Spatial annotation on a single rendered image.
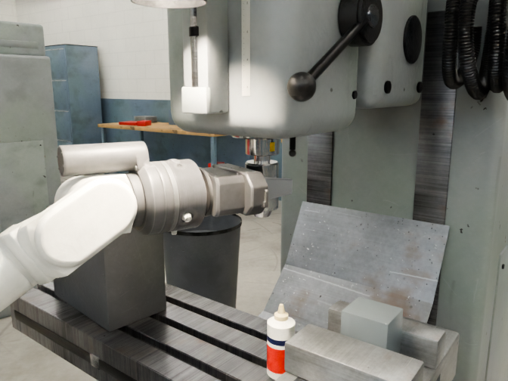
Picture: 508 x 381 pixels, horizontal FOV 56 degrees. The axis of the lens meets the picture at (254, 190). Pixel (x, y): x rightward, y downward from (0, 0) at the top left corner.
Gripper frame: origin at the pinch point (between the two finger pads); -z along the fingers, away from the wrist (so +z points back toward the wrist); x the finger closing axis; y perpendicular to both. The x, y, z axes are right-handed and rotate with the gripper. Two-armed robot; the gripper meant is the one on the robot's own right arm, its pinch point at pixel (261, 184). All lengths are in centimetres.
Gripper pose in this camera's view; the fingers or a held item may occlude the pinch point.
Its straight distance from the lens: 66.4
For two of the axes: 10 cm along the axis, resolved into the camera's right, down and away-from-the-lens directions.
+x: -5.5, -1.8, 8.2
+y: -0.1, 9.8, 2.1
